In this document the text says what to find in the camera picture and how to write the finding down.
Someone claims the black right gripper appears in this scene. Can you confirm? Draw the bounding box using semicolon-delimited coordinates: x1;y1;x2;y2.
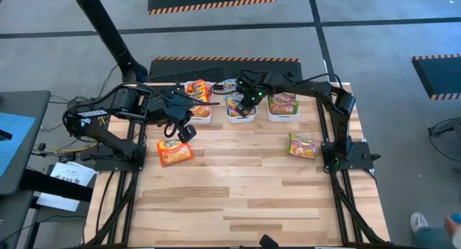
236;71;272;118

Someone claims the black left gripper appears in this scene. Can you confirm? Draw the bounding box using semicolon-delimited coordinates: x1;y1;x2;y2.
149;90;198;144

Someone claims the white plastic bin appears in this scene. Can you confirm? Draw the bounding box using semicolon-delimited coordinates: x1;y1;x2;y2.
225;81;258;124
266;92;300;123
183;80;214;125

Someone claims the white paper sheet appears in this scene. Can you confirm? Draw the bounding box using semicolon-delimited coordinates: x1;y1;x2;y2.
35;161;97;213

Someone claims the black stand pole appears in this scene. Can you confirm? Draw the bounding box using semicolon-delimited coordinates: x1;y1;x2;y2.
70;0;149;83

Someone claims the black desk crossbar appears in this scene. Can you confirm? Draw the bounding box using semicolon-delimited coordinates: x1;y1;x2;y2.
19;168;94;203

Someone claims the grey side desk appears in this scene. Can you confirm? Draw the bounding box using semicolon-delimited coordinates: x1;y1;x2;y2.
0;90;52;249

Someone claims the blue sheet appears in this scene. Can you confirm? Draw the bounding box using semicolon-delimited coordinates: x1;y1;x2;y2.
0;112;37;178

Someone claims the black chair base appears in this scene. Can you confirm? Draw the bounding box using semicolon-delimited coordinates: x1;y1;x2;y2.
427;116;461;155

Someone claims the person's shoe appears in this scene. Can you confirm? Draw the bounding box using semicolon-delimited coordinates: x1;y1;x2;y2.
410;212;430;234

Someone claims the person's leg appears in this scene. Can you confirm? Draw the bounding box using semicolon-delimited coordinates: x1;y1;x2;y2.
413;225;457;249

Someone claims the person's hand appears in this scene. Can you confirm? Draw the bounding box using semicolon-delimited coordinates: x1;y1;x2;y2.
443;213;461;248

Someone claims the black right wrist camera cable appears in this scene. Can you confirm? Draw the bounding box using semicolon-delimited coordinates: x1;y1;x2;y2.
210;80;241;96

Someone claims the long black right arm cable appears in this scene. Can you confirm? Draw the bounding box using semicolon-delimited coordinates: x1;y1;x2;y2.
286;72;343;99

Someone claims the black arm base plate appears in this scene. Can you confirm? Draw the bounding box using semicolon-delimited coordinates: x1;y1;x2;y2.
94;143;148;173
321;140;382;171

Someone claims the yellow floor cable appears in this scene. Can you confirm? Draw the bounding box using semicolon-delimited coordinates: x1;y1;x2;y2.
34;114;109;153

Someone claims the black table-level camera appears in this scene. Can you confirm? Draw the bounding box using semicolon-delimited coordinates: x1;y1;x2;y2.
259;234;280;249

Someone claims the black aluminium table frame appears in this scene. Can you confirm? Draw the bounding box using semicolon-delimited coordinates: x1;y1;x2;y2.
83;81;393;249

